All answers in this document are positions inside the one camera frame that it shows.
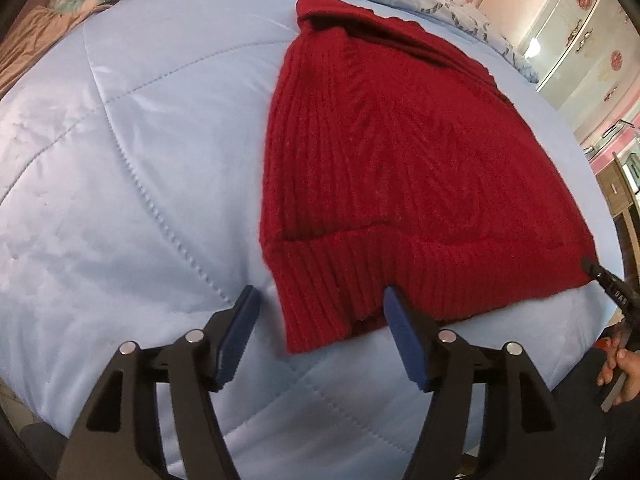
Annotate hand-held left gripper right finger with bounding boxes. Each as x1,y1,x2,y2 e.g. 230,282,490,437
382,287,563,480

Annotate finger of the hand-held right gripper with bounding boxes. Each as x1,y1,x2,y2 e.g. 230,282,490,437
581,257,613,287

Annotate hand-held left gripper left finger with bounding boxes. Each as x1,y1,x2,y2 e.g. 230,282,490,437
55,285,263,480

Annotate red knitted sweater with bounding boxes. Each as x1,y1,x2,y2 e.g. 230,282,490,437
259,0,597,356

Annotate person's right hand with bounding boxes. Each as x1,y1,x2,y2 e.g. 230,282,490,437
596,335,640,407

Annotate person's dark trousers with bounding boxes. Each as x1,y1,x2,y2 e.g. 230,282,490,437
547,345,640,480

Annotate white desk lamp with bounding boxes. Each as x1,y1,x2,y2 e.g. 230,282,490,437
602,119,640,137

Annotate light blue quilted bed cover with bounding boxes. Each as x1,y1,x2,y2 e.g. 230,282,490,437
0,0,626,480

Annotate white ornate wardrobe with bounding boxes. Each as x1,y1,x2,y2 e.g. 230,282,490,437
520,0,640,142

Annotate brown satin cloth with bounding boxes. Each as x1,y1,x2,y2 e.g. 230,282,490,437
0,5,93,102

